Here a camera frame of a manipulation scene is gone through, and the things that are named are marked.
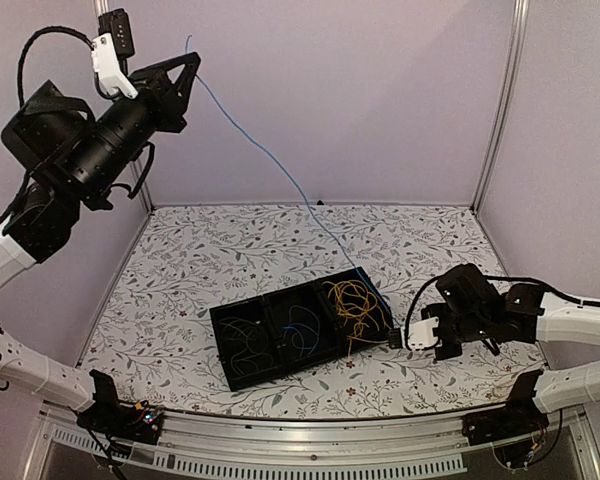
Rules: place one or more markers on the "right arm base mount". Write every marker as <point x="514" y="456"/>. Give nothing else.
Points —
<point x="515" y="431"/>

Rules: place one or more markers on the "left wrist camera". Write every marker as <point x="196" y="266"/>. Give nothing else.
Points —
<point x="112" y="48"/>

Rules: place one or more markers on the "aluminium front rail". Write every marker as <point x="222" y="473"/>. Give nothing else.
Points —
<point x="212" y="446"/>

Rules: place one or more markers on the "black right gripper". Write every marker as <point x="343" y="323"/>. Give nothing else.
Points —
<point x="432" y="308"/>

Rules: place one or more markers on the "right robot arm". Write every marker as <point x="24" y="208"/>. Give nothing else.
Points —
<point x="496" y="310"/>

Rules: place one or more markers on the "right aluminium frame post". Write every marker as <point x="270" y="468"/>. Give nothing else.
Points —
<point x="512" y="64"/>

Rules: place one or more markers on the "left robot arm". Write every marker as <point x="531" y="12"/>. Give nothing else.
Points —
<point x="41" y="136"/>

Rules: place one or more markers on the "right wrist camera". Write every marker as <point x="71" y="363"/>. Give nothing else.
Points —
<point x="419" y="336"/>

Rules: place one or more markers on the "floral table mat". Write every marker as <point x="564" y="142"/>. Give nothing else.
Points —
<point x="155" y="336"/>

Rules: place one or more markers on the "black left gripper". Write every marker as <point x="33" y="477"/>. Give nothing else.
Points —
<point x="176" y="101"/>

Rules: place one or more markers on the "black three-compartment tray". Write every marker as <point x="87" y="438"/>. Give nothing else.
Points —
<point x="296" y="328"/>

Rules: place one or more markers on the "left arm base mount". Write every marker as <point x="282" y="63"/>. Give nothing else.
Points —
<point x="140" y="422"/>

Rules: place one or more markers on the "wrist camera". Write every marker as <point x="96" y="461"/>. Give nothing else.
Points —
<point x="112" y="48"/>
<point x="419" y="336"/>

